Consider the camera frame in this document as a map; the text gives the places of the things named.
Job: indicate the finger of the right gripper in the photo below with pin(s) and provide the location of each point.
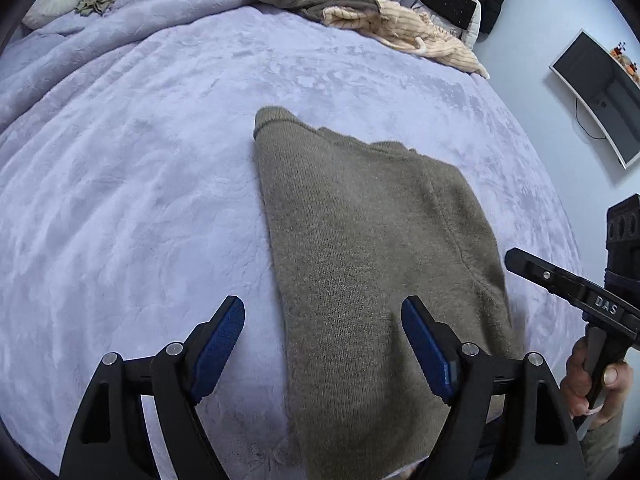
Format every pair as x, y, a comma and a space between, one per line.
553, 279

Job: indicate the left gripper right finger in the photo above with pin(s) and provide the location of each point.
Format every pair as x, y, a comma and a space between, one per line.
535, 438

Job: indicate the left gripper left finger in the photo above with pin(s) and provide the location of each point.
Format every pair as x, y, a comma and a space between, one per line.
109, 439

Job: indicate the wall mounted curved monitor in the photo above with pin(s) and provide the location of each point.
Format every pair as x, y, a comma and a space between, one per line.
607, 91

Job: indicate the lavender plush bed blanket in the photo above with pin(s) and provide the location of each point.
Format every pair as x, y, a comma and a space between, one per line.
131, 204

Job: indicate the person right hand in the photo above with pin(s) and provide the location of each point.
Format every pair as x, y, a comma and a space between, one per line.
616, 381

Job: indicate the olive brown knit sweater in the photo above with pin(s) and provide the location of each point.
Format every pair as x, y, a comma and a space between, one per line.
355, 228

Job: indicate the white puffer jacket hanging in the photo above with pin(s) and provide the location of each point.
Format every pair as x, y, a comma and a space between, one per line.
461, 18

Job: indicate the cream striped garment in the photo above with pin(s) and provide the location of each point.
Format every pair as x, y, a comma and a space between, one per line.
403, 30

